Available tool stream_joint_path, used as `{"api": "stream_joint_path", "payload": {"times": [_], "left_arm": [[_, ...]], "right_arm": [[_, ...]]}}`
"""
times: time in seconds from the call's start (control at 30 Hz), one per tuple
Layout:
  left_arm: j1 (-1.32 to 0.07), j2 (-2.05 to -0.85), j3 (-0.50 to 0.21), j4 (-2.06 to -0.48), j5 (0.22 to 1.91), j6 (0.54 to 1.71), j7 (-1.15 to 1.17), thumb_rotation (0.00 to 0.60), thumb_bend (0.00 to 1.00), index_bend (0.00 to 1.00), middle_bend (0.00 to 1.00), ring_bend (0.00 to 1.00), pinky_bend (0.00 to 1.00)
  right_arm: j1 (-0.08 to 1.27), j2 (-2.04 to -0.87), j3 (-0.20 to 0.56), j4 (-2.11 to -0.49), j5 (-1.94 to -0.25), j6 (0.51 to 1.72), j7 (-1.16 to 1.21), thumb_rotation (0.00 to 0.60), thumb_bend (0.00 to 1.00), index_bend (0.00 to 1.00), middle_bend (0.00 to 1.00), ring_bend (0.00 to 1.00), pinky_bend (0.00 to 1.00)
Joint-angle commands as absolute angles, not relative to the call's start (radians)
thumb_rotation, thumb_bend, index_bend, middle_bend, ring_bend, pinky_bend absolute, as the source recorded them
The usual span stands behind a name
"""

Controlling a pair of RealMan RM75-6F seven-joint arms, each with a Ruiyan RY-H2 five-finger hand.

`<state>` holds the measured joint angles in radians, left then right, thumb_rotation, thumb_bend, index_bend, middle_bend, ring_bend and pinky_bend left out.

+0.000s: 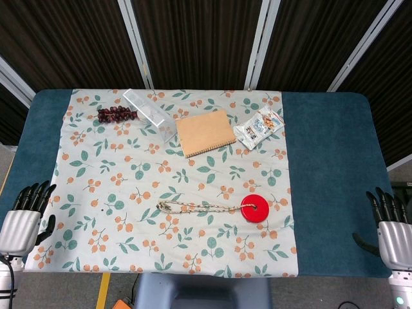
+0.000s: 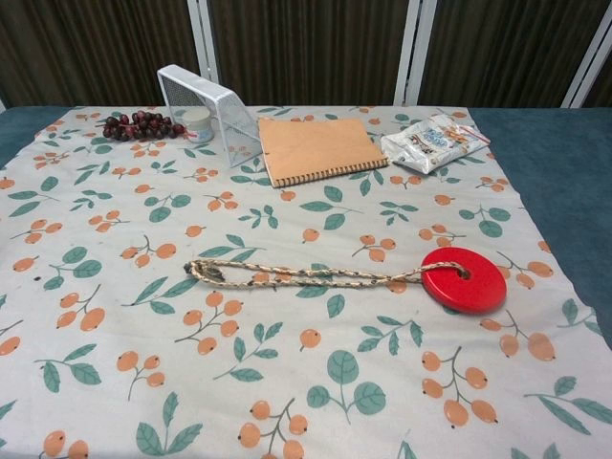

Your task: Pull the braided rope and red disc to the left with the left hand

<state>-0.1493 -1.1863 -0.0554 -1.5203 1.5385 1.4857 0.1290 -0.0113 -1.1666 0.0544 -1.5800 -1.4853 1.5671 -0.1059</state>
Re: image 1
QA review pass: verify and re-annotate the black floor cable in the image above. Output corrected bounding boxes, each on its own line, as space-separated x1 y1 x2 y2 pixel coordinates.
129 273 143 304

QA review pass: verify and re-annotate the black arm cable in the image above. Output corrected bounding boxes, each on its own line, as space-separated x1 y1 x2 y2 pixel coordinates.
2 253 17 309

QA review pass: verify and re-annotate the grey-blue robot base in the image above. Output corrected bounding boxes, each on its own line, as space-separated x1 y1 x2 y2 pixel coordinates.
133 272 273 309

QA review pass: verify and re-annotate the brown spiral notebook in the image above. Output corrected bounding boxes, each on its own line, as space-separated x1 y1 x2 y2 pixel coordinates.
175 109 238 159

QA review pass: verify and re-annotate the white snack packet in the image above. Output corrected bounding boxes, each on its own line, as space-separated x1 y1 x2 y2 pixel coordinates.
233 105 286 151

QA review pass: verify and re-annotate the white partition frame post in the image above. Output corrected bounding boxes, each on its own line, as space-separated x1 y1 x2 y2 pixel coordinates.
0 56 37 109
117 0 156 90
327 0 405 93
245 0 281 91

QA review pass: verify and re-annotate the dark red grape bunch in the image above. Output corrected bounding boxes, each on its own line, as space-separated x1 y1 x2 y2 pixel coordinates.
97 105 139 124

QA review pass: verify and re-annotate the blue velvet table cover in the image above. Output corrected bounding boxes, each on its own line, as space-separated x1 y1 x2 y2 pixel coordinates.
0 89 394 279

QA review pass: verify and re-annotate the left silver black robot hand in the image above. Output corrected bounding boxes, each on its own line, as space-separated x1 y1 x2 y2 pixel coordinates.
0 180 57 258

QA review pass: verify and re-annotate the floral leaf berry tablecloth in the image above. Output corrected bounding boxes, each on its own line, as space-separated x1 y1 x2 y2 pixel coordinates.
24 88 299 279

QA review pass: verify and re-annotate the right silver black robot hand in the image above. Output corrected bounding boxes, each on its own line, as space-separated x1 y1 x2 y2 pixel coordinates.
352 187 412 272

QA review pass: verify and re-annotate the red disc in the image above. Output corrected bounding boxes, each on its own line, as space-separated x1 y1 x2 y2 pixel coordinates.
241 194 271 223

